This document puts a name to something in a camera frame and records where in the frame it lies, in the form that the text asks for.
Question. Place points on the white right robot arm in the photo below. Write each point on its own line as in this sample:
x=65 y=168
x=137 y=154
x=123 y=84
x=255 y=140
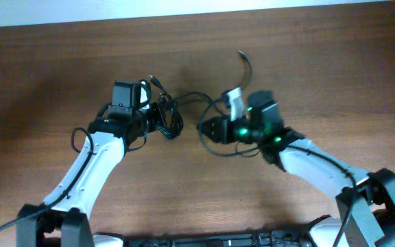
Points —
x=365 y=200

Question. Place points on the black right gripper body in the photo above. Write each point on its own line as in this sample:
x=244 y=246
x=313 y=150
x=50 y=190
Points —
x=234 y=132

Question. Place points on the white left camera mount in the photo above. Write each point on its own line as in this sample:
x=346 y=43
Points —
x=145 y=95

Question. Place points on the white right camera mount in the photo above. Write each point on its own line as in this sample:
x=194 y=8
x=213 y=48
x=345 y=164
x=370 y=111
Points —
x=236 y=104

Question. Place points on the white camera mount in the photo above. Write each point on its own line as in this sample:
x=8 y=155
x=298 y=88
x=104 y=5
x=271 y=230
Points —
x=236 y=104
x=145 y=95

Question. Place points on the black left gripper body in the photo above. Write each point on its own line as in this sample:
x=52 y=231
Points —
x=154 y=117

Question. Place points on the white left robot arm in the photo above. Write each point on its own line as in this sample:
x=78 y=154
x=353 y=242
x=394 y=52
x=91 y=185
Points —
x=62 y=218

